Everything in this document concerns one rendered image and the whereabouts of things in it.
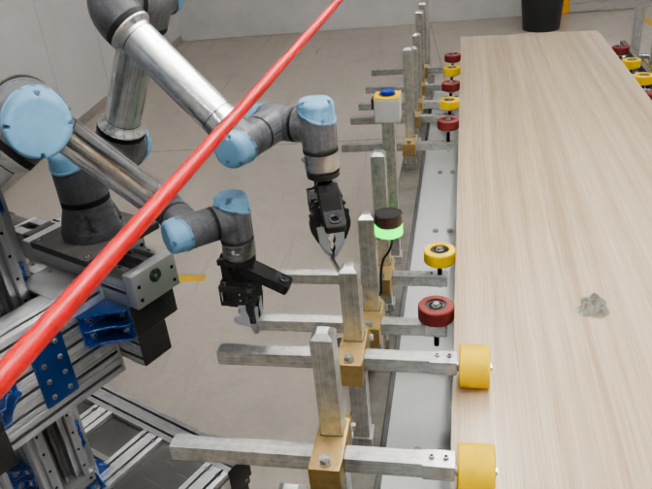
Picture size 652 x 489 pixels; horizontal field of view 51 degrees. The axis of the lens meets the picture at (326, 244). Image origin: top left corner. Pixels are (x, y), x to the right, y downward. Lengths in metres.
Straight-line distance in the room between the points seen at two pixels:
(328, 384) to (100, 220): 0.83
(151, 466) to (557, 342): 1.34
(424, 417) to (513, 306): 0.35
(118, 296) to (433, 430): 0.80
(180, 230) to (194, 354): 1.63
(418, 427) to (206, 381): 1.39
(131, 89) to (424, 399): 1.01
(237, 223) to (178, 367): 1.58
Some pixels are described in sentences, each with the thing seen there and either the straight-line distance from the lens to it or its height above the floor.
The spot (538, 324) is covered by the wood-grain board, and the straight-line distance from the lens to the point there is 1.50.
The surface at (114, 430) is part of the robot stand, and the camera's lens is 2.45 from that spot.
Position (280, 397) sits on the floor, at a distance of 2.72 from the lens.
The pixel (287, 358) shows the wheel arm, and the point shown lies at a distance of 1.33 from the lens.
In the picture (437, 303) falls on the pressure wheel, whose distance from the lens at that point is 1.53.
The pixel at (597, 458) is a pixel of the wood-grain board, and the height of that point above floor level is 0.90.
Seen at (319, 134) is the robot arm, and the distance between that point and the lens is 1.39.
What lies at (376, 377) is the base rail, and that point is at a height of 0.70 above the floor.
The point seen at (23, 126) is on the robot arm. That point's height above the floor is 1.44.
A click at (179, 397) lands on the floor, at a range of 2.83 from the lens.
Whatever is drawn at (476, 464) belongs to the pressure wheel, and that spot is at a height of 0.98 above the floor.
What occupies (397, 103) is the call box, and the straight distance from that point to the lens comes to 1.88.
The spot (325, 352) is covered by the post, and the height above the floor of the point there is 1.14.
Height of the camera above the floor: 1.76
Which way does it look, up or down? 28 degrees down
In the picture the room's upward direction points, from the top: 6 degrees counter-clockwise
